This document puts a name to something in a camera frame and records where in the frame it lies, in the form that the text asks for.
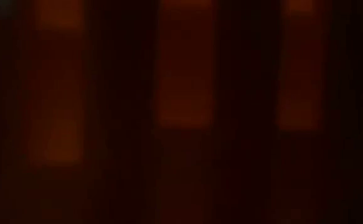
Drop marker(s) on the orange plastic mesh basket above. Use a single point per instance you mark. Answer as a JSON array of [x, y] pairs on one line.
[[184, 105]]

